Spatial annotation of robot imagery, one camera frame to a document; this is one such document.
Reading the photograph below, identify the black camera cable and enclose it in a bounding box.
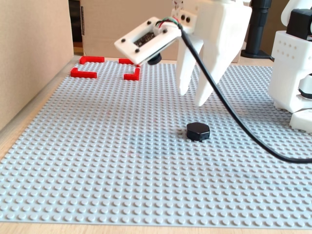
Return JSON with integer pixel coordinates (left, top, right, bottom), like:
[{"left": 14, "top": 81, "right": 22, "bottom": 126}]
[{"left": 156, "top": 17, "right": 312, "bottom": 164}]

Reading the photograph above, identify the grey Lego baseplate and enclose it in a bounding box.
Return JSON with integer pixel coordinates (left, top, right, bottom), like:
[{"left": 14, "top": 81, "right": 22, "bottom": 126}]
[{"left": 0, "top": 58, "right": 312, "bottom": 226}]

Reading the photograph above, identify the white fixed gripper finger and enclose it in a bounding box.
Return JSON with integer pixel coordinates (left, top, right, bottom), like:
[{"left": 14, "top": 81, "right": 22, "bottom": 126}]
[{"left": 195, "top": 26, "right": 249, "bottom": 107}]

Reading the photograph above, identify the black hexagonal Lego piece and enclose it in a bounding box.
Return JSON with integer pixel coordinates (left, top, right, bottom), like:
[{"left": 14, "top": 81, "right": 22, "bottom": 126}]
[{"left": 186, "top": 121, "right": 211, "bottom": 143}]

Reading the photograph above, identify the black monitor stand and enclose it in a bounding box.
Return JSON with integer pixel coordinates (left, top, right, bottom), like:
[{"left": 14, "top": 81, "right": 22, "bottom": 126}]
[{"left": 240, "top": 0, "right": 275, "bottom": 61}]

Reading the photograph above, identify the dark background shelf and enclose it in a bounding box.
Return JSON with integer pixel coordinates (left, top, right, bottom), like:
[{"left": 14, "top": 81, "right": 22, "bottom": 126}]
[{"left": 68, "top": 0, "right": 83, "bottom": 42}]

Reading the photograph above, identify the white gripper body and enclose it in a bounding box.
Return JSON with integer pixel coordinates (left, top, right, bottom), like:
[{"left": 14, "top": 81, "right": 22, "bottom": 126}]
[{"left": 195, "top": 0, "right": 253, "bottom": 27}]

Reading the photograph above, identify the white moving gripper finger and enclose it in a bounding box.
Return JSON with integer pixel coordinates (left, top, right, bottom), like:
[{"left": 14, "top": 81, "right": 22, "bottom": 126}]
[{"left": 172, "top": 8, "right": 204, "bottom": 96}]

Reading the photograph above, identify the red L-shaped Lego beam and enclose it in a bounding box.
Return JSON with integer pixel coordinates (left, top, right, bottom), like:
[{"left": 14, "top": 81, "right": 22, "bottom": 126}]
[
  {"left": 79, "top": 56, "right": 105, "bottom": 65},
  {"left": 118, "top": 58, "right": 141, "bottom": 68},
  {"left": 123, "top": 67, "right": 141, "bottom": 81},
  {"left": 70, "top": 67, "right": 98, "bottom": 79}
]

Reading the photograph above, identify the plain cardboard panel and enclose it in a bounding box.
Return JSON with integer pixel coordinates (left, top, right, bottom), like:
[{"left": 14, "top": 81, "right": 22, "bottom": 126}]
[{"left": 0, "top": 0, "right": 75, "bottom": 132}]

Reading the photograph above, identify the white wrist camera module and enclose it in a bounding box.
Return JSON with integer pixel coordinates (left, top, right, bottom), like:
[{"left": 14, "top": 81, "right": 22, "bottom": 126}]
[{"left": 114, "top": 16, "right": 195, "bottom": 68}]

